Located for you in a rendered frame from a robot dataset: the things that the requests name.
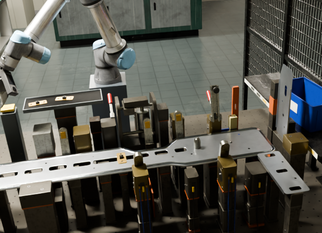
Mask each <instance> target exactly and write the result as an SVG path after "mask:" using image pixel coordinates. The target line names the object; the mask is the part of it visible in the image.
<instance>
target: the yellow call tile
mask: <svg viewBox="0 0 322 233"><path fill-rule="evenodd" d="M14 108H15V104H11V105H4V106H3V107H2V108H1V110H0V112H1V113H3V112H10V111H14Z"/></svg>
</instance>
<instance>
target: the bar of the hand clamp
mask: <svg viewBox="0 0 322 233"><path fill-rule="evenodd" d="M210 102H211V115H212V118H213V122H214V113H215V112H217V116H218V121H220V114H219V86H218V85H210Z"/></svg>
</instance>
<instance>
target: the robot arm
mask: <svg viewBox="0 0 322 233"><path fill-rule="evenodd" d="M80 1H81V3H82V5H83V6H84V7H87V8H88V10H89V12H90V14H91V16H92V18H93V20H94V22H95V24H96V26H97V28H98V30H99V32H100V34H101V36H102V39H101V40H97V41H95V42H94V43H93V51H94V59H95V66H96V69H95V74H94V82H95V83H96V84H99V85H110V84H114V83H117V82H119V81H120V80H121V74H120V72H119V70H118V68H119V69H121V70H127V69H129V68H131V67H132V66H133V64H134V62H135V59H136V53H135V51H134V50H133V49H131V48H129V47H128V45H127V43H126V41H125V40H124V39H121V37H120V35H119V33H118V30H117V28H116V26H115V24H114V22H113V19H112V17H111V15H110V13H109V11H108V9H107V6H106V4H105V2H104V0H80ZM66 2H70V0H47V1H46V3H45V4H44V5H43V7H42V8H41V9H40V11H39V12H38V13H37V15H36V16H35V17H34V19H33V20H32V21H31V23H30V24H29V25H28V27H27V28H26V29H25V31H24V32H21V31H18V30H17V31H15V32H14V34H13V35H12V36H11V38H10V40H9V42H8V44H7V46H6V48H5V50H4V52H3V54H2V56H1V58H0V100H1V103H0V107H1V108H2V107H3V106H4V104H5V102H6V100H7V98H8V96H9V95H11V96H17V95H18V94H19V93H18V90H17V88H16V85H15V82H14V80H13V77H12V74H11V72H9V71H14V70H15V68H16V67H17V65H18V63H19V61H20V60H21V58H22V57H25V58H27V59H30V60H32V61H35V62H37V63H40V64H46V63H48V61H49V60H50V57H51V52H50V50H49V49H47V48H45V47H43V46H40V45H38V44H36V43H37V42H38V40H39V39H40V38H41V36H42V35H43V33H44V32H45V31H46V29H47V28H48V27H49V26H50V24H51V23H52V21H53V20H54V19H55V17H56V16H57V14H58V13H59V12H60V10H61V9H62V8H63V6H64V5H65V4H66Z"/></svg>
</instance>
